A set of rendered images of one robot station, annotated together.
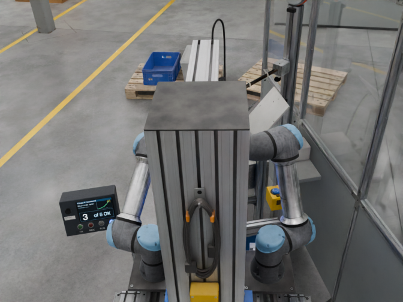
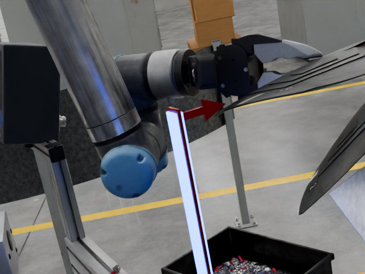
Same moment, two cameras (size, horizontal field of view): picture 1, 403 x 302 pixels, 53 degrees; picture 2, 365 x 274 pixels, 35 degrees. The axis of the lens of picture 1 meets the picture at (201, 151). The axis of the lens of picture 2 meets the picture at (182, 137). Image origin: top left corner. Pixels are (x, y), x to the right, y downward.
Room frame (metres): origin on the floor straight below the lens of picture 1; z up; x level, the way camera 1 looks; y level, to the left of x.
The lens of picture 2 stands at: (1.43, -0.71, 1.33)
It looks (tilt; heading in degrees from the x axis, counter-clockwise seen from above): 16 degrees down; 73
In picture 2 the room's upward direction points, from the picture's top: 11 degrees counter-clockwise
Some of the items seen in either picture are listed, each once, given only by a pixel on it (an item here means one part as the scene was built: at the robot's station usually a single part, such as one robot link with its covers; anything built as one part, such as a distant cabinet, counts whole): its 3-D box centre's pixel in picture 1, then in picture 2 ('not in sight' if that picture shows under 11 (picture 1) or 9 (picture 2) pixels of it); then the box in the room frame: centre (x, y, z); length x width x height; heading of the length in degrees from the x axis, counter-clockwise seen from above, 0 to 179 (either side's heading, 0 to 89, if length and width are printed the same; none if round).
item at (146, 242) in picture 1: (151, 242); not in sight; (1.19, 0.23, 1.20); 0.13 x 0.12 x 0.14; 68
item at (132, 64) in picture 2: not in sight; (128, 80); (1.62, 0.19, 1.17); 0.11 x 0.08 x 0.09; 136
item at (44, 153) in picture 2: not in sight; (41, 143); (1.48, 0.49, 1.04); 0.24 x 0.03 x 0.03; 99
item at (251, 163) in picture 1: (256, 171); not in sight; (2.21, -0.37, 0.73); 0.15 x 0.09 x 0.22; 99
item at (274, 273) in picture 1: (267, 262); not in sight; (1.15, -0.27, 1.09); 0.15 x 0.15 x 0.10
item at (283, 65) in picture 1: (281, 67); not in sight; (2.37, -0.53, 1.44); 0.10 x 0.07 x 0.09; 134
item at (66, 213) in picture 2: not in sight; (64, 192); (1.50, 0.39, 0.96); 0.03 x 0.03 x 0.20; 9
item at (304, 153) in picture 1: (294, 148); not in sight; (2.22, -0.62, 0.92); 0.17 x 0.16 x 0.11; 99
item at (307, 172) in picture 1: (292, 163); not in sight; (2.14, -0.60, 0.85); 0.36 x 0.24 x 0.03; 9
